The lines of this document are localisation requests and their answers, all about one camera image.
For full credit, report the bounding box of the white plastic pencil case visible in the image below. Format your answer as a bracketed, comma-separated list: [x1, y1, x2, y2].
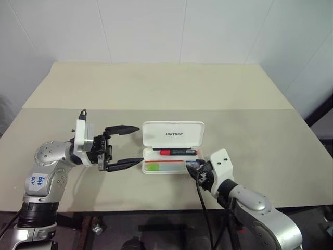
[142, 121, 206, 175]

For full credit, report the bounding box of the dark rounded shape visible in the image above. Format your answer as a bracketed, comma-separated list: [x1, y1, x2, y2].
[121, 235, 146, 250]

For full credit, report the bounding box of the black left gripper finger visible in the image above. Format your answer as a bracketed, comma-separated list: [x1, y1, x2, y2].
[105, 124, 140, 136]
[104, 157, 144, 173]

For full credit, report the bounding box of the rusty brown table leg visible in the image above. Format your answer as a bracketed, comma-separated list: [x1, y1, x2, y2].
[76, 215, 93, 250]

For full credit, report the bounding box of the black marker with red caps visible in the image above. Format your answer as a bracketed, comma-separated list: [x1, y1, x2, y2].
[159, 148, 198, 156]

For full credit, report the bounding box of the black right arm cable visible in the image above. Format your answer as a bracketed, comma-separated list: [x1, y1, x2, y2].
[195, 173, 218, 250]

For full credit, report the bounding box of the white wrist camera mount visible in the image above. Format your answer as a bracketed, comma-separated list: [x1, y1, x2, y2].
[209, 148, 234, 195]
[71, 108, 95, 167]

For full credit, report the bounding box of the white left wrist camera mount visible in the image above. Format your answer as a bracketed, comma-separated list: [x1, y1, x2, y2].
[71, 108, 95, 167]

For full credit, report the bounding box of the white label with blue handwriting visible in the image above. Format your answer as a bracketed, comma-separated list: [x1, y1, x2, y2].
[29, 172, 49, 196]

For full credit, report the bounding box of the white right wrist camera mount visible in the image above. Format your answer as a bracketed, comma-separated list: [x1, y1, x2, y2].
[209, 148, 234, 195]

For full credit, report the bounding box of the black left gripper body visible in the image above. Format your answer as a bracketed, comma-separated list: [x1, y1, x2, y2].
[87, 131, 114, 172]

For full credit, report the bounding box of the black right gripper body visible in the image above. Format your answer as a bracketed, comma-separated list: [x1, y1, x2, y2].
[194, 160, 216, 192]

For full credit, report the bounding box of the black frame beside table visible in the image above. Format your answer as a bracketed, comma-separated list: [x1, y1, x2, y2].
[304, 92, 333, 159]

